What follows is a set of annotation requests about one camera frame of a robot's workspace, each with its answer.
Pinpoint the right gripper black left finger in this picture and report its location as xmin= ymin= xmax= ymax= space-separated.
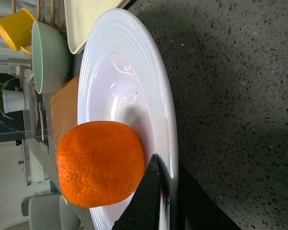
xmin=112 ymin=155 xmax=161 ymax=230

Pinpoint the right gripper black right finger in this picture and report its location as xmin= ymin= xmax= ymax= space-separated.
xmin=178 ymin=162 xmax=240 ymax=230

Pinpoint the orange mandarin fruit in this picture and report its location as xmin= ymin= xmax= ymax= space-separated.
xmin=57 ymin=121 xmax=145 ymax=208

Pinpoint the white round plate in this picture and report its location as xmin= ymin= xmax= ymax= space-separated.
xmin=77 ymin=9 xmax=179 ymax=230

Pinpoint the grey chair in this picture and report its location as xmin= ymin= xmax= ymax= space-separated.
xmin=21 ymin=194 xmax=81 ymax=230

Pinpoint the brown wooden cutting board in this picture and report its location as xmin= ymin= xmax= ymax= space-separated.
xmin=50 ymin=75 xmax=79 ymax=157

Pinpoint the potted green plant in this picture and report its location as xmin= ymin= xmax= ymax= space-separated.
xmin=0 ymin=79 xmax=25 ymax=133

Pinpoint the green bowl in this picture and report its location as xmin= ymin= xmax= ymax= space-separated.
xmin=32 ymin=21 xmax=71 ymax=94

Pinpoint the beige bear serving tray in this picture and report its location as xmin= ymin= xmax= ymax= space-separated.
xmin=64 ymin=0 xmax=129 ymax=55

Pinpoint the yellow mug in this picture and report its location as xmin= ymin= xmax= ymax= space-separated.
xmin=0 ymin=8 xmax=35 ymax=54

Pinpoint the wooden peg drying rack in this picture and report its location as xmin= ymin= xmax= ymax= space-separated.
xmin=0 ymin=0 xmax=66 ymax=31

